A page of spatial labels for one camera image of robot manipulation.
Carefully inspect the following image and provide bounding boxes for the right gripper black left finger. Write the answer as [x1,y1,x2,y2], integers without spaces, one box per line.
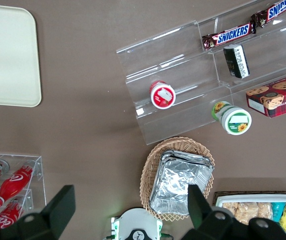
[0,184,77,240]

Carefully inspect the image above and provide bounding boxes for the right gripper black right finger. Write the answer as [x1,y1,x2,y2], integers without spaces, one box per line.
[182,183,234,240]

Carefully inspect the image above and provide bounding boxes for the white rectangular snack tray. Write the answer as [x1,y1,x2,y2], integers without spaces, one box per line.
[216,193,286,238]

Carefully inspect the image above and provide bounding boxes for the light wicker basket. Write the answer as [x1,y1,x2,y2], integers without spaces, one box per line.
[139,135,215,222]

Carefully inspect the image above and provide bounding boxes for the cream plastic tray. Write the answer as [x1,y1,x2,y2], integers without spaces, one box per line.
[0,3,42,109]

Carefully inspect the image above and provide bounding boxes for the rice cracker snack bag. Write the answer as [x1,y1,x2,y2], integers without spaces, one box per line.
[222,201,249,223]
[247,201,274,225]

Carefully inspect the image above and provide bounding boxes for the clear acrylic bottle rack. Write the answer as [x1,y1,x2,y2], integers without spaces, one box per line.
[0,151,46,227]

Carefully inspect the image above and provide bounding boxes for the stacked aluminium foil trays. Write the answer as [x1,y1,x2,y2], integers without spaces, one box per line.
[149,149,215,217]

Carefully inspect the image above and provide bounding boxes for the teal snack packet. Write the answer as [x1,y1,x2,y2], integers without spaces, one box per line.
[271,201,286,224]

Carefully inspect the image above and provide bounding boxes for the green sunflower yogurt cup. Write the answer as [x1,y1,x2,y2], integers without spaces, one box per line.
[211,100,253,136]

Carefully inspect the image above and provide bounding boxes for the red strawberry yogurt cup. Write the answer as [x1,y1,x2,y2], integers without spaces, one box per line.
[149,79,177,110]

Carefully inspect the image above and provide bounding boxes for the red tartan cookie box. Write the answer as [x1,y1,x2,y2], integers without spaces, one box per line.
[245,72,286,119]

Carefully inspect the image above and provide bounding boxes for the clear acrylic stepped shelf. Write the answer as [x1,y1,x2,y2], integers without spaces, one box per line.
[115,0,286,146]

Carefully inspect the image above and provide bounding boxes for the black and white small box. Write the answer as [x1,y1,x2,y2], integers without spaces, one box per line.
[223,44,251,80]

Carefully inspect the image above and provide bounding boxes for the Snickers chocolate bar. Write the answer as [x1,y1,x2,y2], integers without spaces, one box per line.
[201,21,258,52]
[250,0,286,29]

